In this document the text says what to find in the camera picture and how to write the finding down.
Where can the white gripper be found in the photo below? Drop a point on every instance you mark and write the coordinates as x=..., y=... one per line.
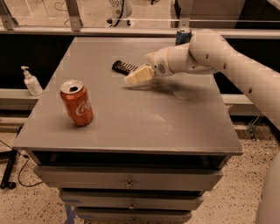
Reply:
x=157, y=65

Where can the black rxbar chocolate wrapper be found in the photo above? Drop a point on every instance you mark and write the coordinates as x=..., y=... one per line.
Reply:
x=123, y=68

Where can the white numbered robot base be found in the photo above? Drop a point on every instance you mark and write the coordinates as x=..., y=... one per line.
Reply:
x=121, y=10

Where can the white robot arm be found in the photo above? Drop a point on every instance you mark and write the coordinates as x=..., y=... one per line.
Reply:
x=206, y=51

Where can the blue redbull can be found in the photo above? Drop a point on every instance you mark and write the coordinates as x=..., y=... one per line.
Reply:
x=183, y=35

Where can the orange coca-cola can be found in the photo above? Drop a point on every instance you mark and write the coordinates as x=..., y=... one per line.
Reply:
x=74, y=95

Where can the white pump sanitizer bottle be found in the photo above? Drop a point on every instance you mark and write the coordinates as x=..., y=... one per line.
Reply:
x=31, y=82

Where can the black stand leg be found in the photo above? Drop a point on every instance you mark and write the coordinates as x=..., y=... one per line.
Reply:
x=9, y=157

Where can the metal railing frame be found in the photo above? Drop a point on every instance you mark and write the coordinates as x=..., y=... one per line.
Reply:
x=232, y=19

